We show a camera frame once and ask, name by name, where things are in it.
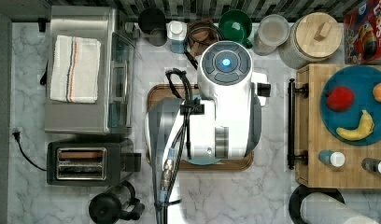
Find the dark blue round plate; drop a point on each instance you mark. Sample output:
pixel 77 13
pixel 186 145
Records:
pixel 361 80

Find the stainless toaster oven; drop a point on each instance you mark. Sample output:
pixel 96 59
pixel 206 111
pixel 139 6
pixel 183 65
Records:
pixel 111 113

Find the wooden box with spoon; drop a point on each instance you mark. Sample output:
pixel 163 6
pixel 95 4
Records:
pixel 202 35

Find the dark shaker white cap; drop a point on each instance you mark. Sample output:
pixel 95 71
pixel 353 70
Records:
pixel 371 165

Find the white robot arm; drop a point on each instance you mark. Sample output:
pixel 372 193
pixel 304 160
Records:
pixel 222 121

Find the black french press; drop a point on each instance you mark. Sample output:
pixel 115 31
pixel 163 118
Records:
pixel 116 203

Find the canister with wooden lid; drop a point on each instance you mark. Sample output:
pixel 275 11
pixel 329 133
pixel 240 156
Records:
pixel 312 38

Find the black cup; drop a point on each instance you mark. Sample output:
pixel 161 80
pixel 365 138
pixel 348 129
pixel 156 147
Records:
pixel 151 21

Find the blue shaker white cap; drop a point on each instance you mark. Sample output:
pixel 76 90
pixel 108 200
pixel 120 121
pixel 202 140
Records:
pixel 332 158

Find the white striped dish towel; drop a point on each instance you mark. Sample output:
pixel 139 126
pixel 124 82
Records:
pixel 75 70

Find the red apple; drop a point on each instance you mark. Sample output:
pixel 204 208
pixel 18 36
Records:
pixel 340 98

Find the wooden serving tray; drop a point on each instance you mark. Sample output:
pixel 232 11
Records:
pixel 161 91

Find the red cereal box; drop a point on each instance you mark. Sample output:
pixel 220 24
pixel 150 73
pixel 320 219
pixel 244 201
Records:
pixel 362 33

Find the black two-slot toaster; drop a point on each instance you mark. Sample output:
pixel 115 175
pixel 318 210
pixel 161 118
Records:
pixel 118 163

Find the blue bottle white cap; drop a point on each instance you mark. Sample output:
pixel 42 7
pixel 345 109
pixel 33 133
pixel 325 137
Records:
pixel 176 33

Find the green mug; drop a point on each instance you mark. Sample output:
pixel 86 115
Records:
pixel 236 26

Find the clear lidded jar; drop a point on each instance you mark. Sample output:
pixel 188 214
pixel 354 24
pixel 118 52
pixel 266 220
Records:
pixel 272 32

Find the bamboo board black handle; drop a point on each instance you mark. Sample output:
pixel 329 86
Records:
pixel 308 135

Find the toast slice in toaster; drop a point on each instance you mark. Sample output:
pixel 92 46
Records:
pixel 72 155

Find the yellow banana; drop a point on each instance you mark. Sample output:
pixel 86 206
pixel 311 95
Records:
pixel 364 129

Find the light blue plate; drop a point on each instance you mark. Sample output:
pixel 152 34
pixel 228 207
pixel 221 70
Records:
pixel 202 162

